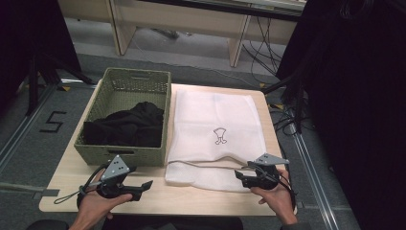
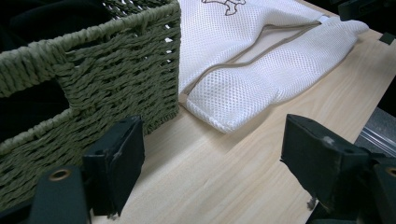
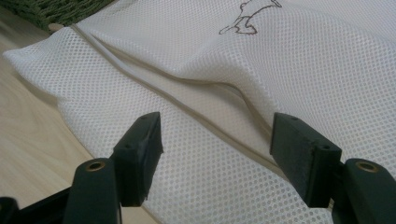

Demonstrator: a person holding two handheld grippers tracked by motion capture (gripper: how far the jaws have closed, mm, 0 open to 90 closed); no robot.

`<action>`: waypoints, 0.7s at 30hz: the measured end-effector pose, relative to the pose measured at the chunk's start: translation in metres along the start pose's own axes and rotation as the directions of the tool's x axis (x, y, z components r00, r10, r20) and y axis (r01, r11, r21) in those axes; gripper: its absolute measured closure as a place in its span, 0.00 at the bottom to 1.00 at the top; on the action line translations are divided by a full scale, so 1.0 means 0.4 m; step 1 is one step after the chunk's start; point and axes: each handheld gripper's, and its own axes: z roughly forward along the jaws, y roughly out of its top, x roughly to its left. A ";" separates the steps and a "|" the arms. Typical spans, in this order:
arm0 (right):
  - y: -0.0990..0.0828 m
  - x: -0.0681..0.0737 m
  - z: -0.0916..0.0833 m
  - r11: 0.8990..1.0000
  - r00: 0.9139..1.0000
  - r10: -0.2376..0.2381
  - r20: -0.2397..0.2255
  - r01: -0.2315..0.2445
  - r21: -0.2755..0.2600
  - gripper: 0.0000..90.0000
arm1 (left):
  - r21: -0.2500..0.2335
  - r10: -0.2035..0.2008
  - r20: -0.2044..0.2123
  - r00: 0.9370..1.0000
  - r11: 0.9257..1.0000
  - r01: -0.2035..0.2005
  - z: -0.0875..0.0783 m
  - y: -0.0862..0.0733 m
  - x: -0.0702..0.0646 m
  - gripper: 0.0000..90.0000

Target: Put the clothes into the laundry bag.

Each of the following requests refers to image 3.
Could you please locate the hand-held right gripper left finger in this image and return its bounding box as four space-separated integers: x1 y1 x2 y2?
110 111 164 208

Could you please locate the green woven basket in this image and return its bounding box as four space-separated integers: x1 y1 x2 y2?
0 0 117 34

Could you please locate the white mesh laundry bag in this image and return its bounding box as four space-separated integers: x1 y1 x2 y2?
2 0 396 224

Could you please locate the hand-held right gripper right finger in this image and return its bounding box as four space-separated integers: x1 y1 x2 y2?
269 112 344 209

